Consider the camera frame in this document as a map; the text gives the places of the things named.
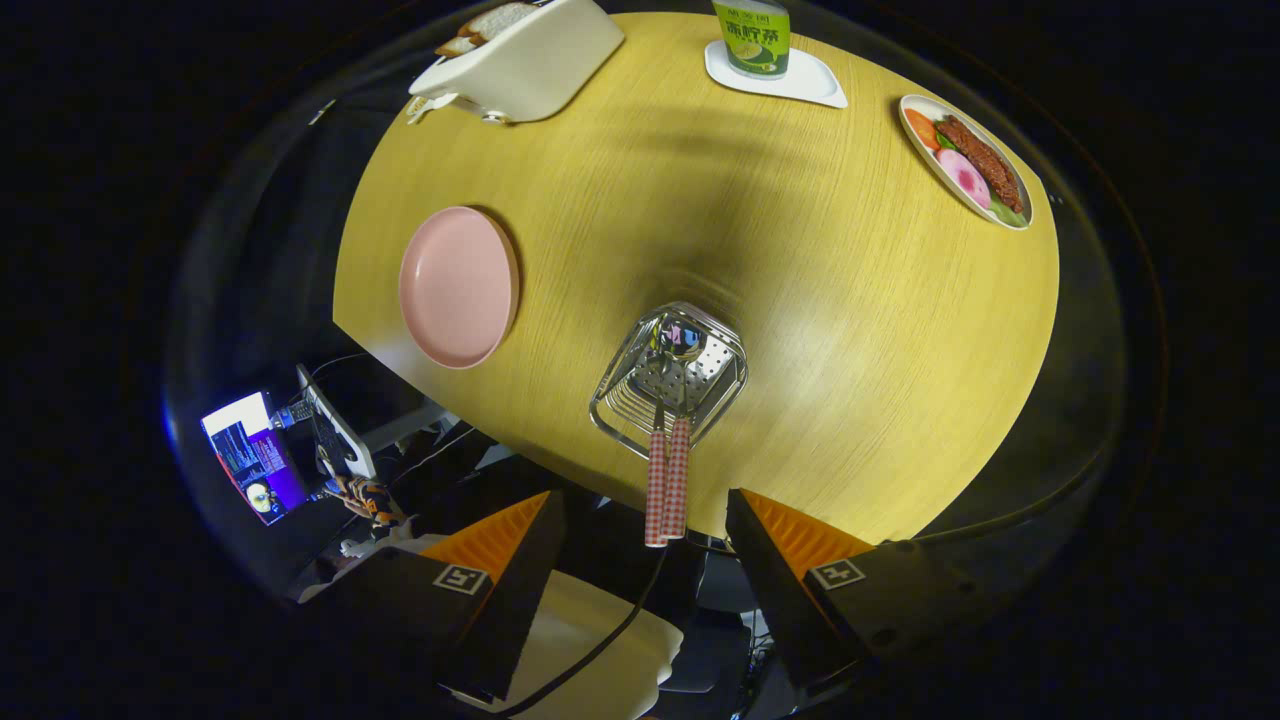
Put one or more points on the square metal drain basket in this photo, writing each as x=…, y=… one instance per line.
x=715, y=385

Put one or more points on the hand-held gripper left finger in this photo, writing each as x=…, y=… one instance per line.
x=520, y=590

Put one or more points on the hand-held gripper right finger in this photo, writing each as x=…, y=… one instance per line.
x=765, y=580

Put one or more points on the white square coaster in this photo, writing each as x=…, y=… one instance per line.
x=815, y=85

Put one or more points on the green label drink bottle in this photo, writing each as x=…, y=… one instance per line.
x=755, y=40

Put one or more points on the white plate with food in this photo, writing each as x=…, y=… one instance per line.
x=965, y=165

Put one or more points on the white toaster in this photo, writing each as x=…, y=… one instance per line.
x=540, y=70

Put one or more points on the toast bread slice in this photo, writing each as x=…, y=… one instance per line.
x=500, y=20
x=455, y=46

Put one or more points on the white chair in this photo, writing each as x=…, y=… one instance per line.
x=580, y=640

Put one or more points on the orange black device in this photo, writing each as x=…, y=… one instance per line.
x=368, y=498

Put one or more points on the silver metal clip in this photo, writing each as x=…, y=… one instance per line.
x=322, y=110

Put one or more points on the pink round plate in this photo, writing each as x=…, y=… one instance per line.
x=455, y=290

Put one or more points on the computer monitor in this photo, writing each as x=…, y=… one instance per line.
x=255, y=460

